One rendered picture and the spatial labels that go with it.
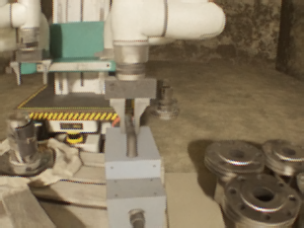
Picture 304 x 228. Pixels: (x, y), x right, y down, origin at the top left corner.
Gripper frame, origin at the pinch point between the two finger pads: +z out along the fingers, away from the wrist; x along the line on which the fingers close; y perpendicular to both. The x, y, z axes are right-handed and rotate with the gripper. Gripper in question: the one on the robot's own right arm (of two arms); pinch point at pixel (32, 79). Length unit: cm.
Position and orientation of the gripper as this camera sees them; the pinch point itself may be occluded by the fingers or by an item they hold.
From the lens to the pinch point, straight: 109.5
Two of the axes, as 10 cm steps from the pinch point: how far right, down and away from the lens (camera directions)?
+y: -0.9, -3.5, 9.3
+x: -10.0, 0.0, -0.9
